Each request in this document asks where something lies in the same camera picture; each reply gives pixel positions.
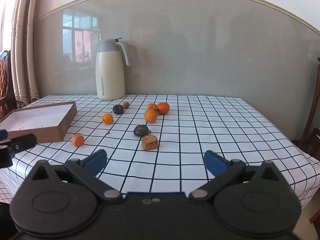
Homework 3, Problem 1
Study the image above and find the flat orange persimmon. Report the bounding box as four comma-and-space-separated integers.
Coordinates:
71, 133, 85, 147

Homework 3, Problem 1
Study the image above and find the beige curtain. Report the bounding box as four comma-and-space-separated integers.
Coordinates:
11, 0, 42, 109

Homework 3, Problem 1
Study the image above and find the wooden chair with orange cushion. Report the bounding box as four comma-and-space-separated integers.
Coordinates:
0, 50, 18, 119

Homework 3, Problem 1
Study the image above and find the brown cardboard box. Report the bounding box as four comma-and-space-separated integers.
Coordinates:
0, 101, 77, 143

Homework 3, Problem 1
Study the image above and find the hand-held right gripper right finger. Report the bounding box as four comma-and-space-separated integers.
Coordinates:
188, 150, 297, 203

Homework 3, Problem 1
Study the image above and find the white checked tablecloth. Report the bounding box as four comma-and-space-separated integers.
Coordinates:
0, 94, 320, 209

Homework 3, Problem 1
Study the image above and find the flat persimmon with brown calyx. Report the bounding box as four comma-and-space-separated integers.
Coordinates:
141, 135, 160, 151

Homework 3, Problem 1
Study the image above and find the cream thermos jug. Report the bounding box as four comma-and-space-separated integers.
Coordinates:
95, 38, 132, 101

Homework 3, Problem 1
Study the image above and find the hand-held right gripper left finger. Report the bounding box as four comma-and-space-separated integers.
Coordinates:
24, 149, 123, 204

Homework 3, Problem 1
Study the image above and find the round orange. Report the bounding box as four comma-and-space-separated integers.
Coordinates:
144, 109, 158, 123
157, 102, 170, 115

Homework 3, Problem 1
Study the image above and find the window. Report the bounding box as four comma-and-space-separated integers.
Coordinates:
0, 0, 15, 53

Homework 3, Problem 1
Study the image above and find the dark wooden chair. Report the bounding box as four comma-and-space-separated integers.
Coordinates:
299, 57, 320, 160

